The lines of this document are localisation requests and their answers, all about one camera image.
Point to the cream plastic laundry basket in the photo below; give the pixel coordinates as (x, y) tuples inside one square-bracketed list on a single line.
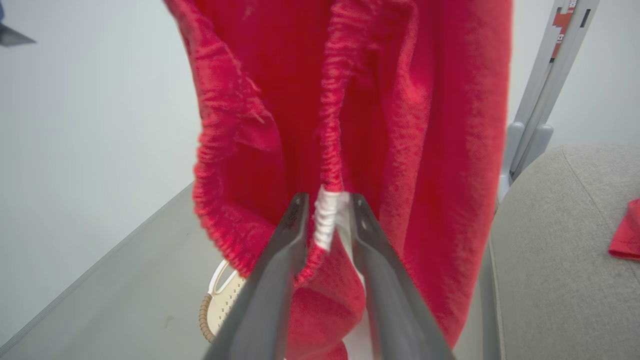
[(225, 305)]

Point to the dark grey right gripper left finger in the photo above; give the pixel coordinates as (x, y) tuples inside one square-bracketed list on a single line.
[(270, 300)]

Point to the grey fabric sofa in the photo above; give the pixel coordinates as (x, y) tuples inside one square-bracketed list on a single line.
[(550, 275)]

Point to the red jersey with black print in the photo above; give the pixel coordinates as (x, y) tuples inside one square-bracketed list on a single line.
[(627, 235)]

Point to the grey partition post pair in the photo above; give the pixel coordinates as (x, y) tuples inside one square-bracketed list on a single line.
[(547, 75)]

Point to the grey curved partition leg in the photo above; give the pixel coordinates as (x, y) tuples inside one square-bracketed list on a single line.
[(541, 140), (512, 145)]

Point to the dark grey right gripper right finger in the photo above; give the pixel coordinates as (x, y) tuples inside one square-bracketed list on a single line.
[(395, 310)]

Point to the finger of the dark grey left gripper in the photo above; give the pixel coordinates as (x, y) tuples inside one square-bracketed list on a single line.
[(12, 37)]

